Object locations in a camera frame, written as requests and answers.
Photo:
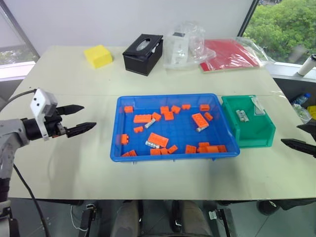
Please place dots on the long orange building block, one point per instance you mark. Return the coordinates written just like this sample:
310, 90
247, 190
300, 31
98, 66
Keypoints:
142, 118
212, 149

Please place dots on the black tissue box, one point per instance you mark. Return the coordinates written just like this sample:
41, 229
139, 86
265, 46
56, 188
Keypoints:
142, 59

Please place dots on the clear plastic sleeve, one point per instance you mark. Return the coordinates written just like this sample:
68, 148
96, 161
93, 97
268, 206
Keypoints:
256, 49

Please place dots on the large orange building block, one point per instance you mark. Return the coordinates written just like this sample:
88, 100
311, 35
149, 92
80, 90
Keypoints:
158, 139
200, 120

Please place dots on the yellow object beside table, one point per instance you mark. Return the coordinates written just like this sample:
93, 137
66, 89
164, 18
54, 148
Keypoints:
312, 111

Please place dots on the green plastic bin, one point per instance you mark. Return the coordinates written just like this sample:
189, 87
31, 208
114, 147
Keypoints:
254, 130

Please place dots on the small clear plastic bag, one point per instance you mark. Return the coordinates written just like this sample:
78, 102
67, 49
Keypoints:
258, 107

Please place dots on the crumpled clear plastic bag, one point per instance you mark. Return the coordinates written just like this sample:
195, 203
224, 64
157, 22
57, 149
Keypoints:
197, 44

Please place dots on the black window frame post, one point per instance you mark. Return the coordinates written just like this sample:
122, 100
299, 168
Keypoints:
248, 17

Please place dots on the black metal bracket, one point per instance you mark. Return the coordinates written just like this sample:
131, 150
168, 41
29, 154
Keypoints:
222, 219
91, 214

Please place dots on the blue cap water bottle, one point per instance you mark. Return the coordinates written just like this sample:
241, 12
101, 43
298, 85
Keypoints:
301, 98

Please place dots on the grey slanted window beam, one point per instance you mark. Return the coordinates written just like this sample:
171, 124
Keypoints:
18, 27

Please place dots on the dark grey rounded shape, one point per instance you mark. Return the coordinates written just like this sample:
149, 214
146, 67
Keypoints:
195, 218
127, 218

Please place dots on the red flat board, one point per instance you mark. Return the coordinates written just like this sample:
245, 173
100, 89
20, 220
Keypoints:
222, 61

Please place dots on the yellow foam block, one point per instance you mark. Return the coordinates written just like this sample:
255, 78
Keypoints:
98, 56

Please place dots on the blue plastic tray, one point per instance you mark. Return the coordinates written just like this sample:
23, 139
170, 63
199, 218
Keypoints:
177, 134

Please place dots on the small orange building block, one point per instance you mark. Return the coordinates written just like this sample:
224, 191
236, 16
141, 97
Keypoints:
169, 116
202, 150
190, 149
173, 148
186, 107
164, 109
128, 109
208, 116
204, 107
125, 154
175, 109
156, 116
204, 144
124, 139
155, 151
138, 129
222, 148
133, 153
164, 151

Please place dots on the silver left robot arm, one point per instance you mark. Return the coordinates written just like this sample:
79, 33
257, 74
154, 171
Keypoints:
10, 133

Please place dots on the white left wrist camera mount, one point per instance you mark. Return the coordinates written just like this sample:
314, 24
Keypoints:
39, 103

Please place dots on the white cylindrical bottle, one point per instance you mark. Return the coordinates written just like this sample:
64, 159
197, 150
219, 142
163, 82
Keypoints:
307, 65

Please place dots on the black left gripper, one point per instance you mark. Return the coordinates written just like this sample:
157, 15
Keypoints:
54, 124

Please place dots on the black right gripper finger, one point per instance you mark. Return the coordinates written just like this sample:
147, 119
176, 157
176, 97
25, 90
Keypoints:
310, 130
302, 146

